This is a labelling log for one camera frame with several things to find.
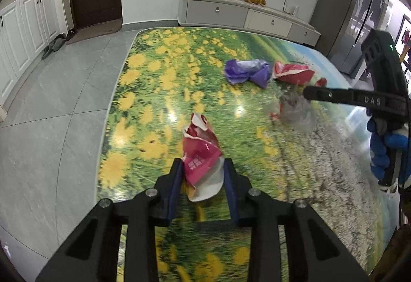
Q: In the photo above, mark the white floor cabinet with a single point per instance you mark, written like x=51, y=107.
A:
x=25, y=31

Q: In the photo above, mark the pair of black shoes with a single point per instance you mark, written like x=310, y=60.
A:
x=70, y=33

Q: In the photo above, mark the clear plastic bag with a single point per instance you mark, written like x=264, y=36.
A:
x=297, y=112

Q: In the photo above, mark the small red wrapper scrap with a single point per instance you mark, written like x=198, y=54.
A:
x=321, y=82

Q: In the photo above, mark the silver refrigerator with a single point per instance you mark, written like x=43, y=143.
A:
x=343, y=12

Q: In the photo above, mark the framed wall picture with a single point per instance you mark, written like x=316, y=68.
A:
x=405, y=40

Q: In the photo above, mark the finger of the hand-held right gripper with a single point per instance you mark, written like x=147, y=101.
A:
x=337, y=96

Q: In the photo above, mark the grey white television cabinet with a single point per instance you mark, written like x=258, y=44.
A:
x=221, y=14

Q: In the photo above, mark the golden tiger ornament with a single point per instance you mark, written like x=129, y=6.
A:
x=255, y=0

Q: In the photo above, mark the grey slipper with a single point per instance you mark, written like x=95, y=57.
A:
x=48, y=50
x=58, y=43

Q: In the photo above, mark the purple crumpled wrapper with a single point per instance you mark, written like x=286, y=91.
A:
x=247, y=72

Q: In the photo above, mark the pink white snack wrapper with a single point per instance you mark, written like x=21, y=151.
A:
x=200, y=157

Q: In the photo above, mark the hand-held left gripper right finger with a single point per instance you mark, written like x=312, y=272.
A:
x=231, y=192

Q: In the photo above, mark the brown doormat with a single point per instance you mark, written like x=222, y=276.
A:
x=96, y=30

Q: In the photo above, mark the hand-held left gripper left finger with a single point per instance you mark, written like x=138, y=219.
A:
x=175, y=185

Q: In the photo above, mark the person's right hand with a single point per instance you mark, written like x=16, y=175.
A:
x=377, y=157

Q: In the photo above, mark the red white crumpled wrapper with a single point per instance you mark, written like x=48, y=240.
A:
x=290, y=72

